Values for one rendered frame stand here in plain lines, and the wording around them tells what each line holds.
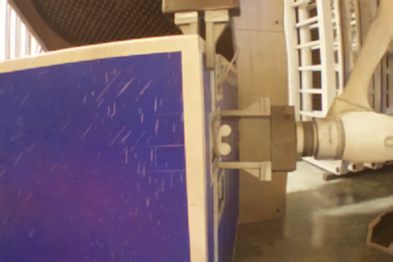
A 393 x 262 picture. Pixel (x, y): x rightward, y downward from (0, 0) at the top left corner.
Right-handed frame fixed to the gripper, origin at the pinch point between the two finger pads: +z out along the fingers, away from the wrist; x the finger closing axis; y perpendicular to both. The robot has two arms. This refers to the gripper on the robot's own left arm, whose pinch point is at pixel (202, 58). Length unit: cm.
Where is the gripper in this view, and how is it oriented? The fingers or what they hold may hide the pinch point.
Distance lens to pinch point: 51.5
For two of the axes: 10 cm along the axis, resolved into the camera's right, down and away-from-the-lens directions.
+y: 1.8, 0.2, 9.8
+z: 0.0, 10.0, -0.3
